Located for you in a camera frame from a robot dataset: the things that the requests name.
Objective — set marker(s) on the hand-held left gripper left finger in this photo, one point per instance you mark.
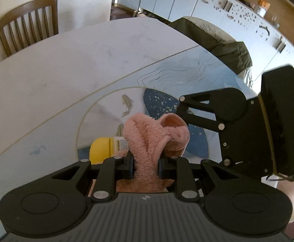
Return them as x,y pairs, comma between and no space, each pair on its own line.
131,167

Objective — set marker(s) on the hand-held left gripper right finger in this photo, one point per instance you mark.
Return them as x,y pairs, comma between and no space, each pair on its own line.
160,169

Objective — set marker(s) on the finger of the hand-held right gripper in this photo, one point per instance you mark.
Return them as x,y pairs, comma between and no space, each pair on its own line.
199,121

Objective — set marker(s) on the pink fluffy towel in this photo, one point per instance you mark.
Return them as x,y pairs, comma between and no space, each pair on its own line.
147,141

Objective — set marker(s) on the yellow cap supplement bottle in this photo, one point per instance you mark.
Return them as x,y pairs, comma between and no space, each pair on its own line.
100,150

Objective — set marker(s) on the white sideboard cabinet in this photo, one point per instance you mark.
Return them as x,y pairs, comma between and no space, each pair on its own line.
187,2

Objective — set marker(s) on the orange box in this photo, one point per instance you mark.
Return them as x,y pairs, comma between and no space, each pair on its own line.
264,6

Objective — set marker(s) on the dark red rug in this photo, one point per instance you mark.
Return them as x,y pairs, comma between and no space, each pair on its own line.
120,12

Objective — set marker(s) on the brown wooden chair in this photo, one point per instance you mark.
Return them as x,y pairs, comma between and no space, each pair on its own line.
26,22

